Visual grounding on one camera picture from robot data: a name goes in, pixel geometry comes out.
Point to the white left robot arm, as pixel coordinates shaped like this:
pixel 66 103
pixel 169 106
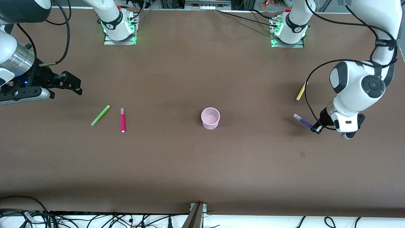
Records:
pixel 351 82

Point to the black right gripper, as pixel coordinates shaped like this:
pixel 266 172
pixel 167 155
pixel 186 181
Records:
pixel 40 77

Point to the pink highlighter pen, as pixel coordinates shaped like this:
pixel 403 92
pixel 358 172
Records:
pixel 122 120

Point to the pink mesh pen holder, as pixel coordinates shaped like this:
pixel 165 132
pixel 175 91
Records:
pixel 210 119

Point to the grey metal beam with bracket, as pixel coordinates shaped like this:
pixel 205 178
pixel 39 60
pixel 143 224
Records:
pixel 195 218

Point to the yellow highlighter pen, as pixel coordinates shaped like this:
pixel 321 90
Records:
pixel 300 93

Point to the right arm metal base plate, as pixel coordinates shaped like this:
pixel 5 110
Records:
pixel 109 41

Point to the grey metal power strip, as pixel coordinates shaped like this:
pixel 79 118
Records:
pixel 207 4

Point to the purple highlighter pen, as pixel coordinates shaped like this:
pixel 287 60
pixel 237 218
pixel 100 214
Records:
pixel 302 120

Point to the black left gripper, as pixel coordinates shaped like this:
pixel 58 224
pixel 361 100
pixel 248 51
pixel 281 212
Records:
pixel 323 117

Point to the brown paper table cover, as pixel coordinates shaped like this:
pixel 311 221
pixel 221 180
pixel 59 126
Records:
pixel 202 164

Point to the green highlighter pen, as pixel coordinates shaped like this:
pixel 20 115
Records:
pixel 100 115

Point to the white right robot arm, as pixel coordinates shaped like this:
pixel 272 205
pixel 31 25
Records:
pixel 110 19

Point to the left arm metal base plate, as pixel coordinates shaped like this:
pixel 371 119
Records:
pixel 278 45

